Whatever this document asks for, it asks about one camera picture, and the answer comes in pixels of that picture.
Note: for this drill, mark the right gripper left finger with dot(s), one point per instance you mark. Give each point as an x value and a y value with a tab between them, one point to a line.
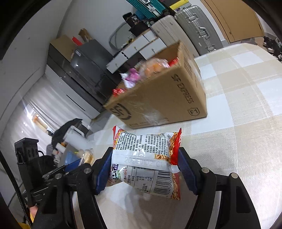
56	208

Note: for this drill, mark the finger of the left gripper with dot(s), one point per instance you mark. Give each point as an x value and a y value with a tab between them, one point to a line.
72	166

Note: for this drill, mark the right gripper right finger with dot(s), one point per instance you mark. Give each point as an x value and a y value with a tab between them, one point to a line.
236	210

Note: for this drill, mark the white red noodle packet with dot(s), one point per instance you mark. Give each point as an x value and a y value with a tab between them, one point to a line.
148	163

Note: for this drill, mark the red wafer roll packet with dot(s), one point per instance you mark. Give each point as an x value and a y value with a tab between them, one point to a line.
118	91

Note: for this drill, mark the SF cardboard box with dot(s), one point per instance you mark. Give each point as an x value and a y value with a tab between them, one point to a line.
173	95

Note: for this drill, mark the bread bun clear bag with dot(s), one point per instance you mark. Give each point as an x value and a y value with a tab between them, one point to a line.
153	66

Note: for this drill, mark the person's left hand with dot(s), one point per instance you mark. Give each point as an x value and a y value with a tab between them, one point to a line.
33	211

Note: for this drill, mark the white kettle appliance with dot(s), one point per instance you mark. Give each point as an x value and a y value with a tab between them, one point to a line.
76	139

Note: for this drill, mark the dark grey refrigerator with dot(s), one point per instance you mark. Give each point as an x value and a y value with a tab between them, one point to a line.
90	61

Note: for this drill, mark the white drawer desk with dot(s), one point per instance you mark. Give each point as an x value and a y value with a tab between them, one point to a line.
147	45

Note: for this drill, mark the beige suitcase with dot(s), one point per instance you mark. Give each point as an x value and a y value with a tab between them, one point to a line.
168	29

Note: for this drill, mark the teal suitcase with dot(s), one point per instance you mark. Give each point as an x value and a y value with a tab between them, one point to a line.
150	9

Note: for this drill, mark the silver aluminium suitcase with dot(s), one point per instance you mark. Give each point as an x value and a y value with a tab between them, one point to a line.
199	29

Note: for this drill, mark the wooden door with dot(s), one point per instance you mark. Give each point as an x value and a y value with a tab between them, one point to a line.
236	20

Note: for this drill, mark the stacked shoe boxes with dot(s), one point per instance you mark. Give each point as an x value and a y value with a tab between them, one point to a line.
177	5

